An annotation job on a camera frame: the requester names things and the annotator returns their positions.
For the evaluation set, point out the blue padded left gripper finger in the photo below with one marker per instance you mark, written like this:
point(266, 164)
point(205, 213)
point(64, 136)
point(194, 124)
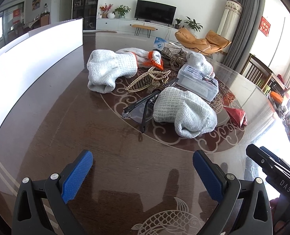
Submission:
point(30, 216)
point(254, 215)

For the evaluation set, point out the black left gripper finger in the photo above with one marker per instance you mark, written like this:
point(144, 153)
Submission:
point(276, 158)
point(271, 168)

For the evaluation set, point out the red foil snack packet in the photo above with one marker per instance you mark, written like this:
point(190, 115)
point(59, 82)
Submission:
point(238, 116)

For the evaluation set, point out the clear plastic storage box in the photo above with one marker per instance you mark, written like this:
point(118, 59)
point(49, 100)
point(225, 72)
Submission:
point(197, 82)

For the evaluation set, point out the black sunglasses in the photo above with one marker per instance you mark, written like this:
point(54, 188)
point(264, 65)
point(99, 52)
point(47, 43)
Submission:
point(141, 111)

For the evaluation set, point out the gold hair claw clip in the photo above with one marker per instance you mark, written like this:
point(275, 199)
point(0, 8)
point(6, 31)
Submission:
point(151, 78)

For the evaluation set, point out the person's hand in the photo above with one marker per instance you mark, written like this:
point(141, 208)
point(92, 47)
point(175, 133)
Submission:
point(280, 211)

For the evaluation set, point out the wooden dining chair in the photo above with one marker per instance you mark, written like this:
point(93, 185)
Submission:
point(262, 76)

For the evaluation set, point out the orange lounge chair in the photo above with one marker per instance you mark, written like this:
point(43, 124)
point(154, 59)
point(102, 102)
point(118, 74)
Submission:
point(210, 44)

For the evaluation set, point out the red paper window decoration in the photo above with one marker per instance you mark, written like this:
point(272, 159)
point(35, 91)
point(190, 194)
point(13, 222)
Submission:
point(264, 26)

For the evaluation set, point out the white standing air conditioner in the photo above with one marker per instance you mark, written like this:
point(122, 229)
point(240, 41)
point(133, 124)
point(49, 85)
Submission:
point(230, 19)

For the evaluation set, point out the green potted plant right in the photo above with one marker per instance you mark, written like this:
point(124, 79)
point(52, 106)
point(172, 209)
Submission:
point(192, 24)

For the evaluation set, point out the green potted plant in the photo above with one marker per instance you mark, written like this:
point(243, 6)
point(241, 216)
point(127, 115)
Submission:
point(192, 24)
point(121, 11)

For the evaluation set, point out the white cardboard box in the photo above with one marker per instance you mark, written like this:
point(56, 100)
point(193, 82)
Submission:
point(26, 58)

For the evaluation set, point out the white orange-cuffed glove back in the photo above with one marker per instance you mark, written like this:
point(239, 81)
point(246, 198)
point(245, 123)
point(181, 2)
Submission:
point(144, 58)

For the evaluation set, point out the blue white tissue pack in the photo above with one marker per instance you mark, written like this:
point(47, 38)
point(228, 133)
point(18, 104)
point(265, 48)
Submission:
point(161, 44)

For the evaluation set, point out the white tv cabinet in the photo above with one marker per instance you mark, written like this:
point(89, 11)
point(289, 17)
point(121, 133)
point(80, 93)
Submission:
point(124, 26)

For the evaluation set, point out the grey curtain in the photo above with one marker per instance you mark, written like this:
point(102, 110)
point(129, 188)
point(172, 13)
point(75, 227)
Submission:
point(245, 34)

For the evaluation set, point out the small wooden bench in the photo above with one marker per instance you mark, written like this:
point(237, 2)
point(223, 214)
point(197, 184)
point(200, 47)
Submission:
point(138, 28)

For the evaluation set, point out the black flat television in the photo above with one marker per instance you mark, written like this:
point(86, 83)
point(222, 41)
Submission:
point(154, 11)

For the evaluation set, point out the dining table with chairs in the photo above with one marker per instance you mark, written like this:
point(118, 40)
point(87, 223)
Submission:
point(42, 20)

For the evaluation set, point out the green potted plant left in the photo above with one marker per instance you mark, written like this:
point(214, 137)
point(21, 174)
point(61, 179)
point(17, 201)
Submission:
point(121, 11)

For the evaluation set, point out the red flower vase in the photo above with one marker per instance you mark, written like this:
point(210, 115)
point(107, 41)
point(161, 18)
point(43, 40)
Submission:
point(105, 9)

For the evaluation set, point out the dark glass display cabinet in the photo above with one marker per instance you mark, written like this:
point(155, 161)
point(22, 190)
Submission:
point(87, 10)

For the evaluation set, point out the framed wall painting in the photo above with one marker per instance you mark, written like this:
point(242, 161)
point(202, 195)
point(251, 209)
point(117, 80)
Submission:
point(35, 4)

